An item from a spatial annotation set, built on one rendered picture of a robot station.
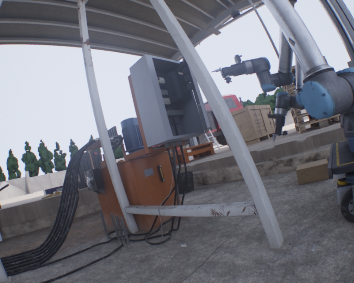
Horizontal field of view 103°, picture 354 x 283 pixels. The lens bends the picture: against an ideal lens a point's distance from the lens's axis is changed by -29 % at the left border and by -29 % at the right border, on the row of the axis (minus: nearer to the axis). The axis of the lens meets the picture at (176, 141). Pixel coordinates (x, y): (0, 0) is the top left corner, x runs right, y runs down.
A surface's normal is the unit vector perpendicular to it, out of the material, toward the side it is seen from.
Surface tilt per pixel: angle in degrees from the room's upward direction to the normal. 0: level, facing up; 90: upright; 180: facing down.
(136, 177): 90
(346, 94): 101
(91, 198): 90
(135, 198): 90
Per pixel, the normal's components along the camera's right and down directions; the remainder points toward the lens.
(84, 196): 0.70, -0.23
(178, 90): -0.52, 0.08
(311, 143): -0.69, 0.10
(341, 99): 0.06, 0.29
